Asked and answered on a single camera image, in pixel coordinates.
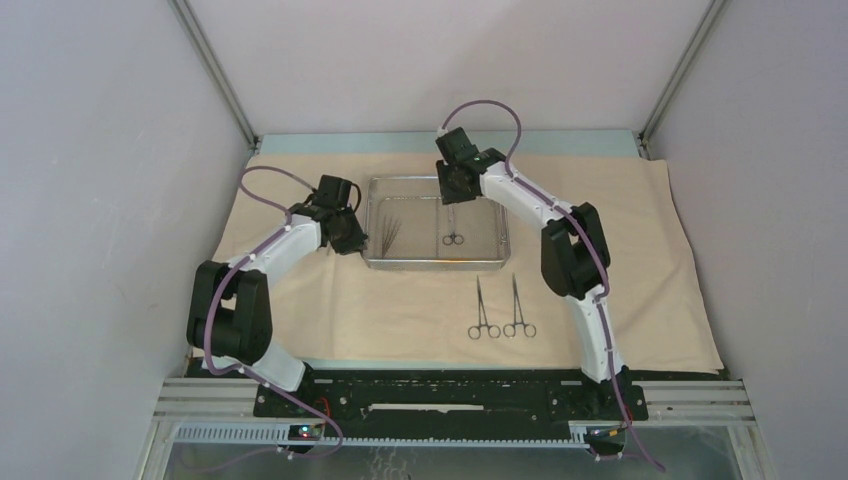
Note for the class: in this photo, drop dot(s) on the small steel scissors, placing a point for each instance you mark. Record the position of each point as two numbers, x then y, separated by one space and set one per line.
452 237

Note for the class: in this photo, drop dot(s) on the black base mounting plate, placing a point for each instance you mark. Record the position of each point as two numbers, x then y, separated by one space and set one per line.
456 405

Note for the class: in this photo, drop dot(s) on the aluminium frame rail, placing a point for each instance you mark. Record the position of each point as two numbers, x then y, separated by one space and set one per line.
221 410

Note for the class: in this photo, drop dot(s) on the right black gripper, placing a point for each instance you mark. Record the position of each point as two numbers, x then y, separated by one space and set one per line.
448 195

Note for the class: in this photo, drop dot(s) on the beige wrapping cloth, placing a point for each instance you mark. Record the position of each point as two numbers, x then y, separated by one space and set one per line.
335 310

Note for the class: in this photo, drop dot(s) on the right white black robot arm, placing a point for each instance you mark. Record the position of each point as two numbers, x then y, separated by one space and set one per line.
574 255

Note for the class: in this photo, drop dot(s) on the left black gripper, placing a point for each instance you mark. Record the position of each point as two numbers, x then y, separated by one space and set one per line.
357 239

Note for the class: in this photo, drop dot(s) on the metal mesh instrument tray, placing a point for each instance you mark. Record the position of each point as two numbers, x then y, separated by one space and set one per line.
416 200

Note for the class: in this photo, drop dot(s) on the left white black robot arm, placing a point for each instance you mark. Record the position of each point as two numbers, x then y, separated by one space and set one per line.
230 315

